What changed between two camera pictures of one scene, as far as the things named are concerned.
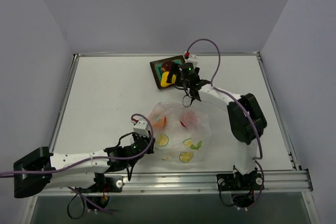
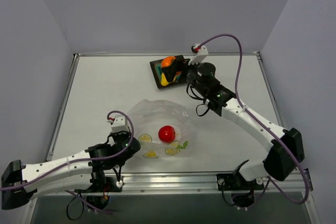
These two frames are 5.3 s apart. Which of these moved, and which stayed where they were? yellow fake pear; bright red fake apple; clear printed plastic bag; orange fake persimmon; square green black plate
Moved: bright red fake apple; clear printed plastic bag; orange fake persimmon
Stayed: square green black plate; yellow fake pear
